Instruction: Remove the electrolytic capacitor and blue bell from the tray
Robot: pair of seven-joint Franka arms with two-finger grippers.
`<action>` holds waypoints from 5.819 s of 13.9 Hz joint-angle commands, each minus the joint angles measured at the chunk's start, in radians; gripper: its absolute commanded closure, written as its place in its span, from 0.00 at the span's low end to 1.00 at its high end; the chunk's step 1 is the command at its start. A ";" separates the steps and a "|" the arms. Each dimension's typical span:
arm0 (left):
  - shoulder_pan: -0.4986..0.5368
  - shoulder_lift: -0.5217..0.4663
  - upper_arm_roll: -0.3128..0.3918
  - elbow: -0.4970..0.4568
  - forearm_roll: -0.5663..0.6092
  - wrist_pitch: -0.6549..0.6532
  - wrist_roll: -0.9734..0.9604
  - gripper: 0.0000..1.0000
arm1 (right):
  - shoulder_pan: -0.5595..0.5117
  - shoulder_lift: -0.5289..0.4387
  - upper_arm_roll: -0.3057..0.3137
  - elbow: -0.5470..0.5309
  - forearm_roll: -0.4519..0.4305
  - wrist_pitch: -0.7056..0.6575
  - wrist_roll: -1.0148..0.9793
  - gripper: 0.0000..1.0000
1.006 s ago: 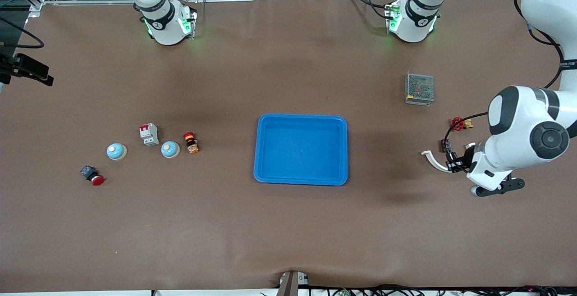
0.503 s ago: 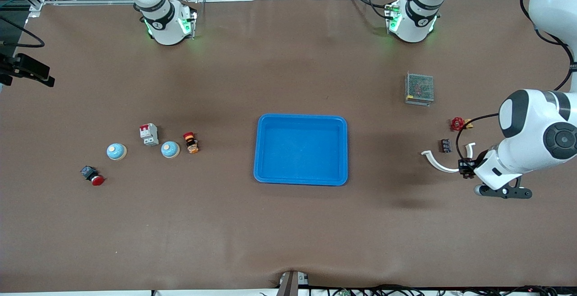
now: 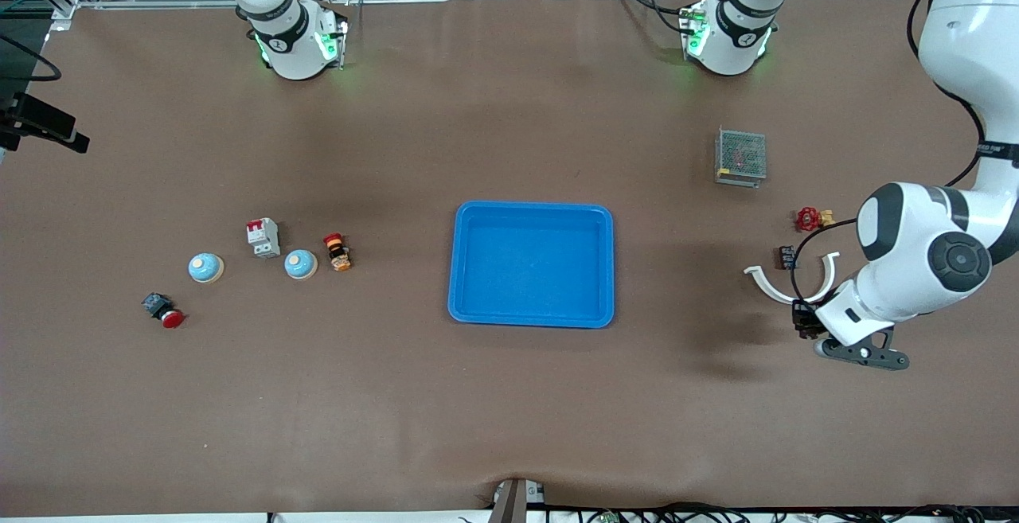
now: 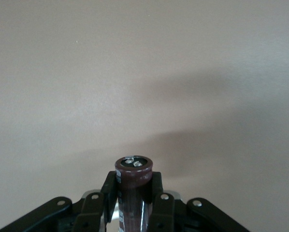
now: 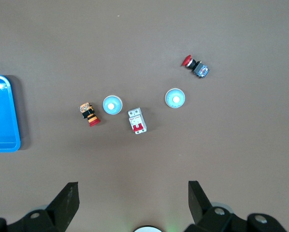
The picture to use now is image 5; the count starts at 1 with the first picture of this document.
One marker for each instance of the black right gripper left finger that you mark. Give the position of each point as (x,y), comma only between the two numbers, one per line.
(50,221)

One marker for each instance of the blue plastic tray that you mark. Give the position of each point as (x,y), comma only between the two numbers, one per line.
(2,116)

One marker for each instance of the blue dome call bell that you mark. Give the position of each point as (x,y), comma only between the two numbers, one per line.
(175,98)
(112,105)

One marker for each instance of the red mushroom push button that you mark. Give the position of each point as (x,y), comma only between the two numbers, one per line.
(197,67)

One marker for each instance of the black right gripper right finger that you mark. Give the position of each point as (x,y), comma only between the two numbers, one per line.
(219,222)

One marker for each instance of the brown table cover mat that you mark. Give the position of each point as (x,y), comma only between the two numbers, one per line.
(144,164)

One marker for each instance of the white red circuit breaker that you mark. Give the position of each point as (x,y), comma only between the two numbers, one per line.
(136,120)

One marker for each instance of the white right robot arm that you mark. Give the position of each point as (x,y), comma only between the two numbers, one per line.
(148,229)

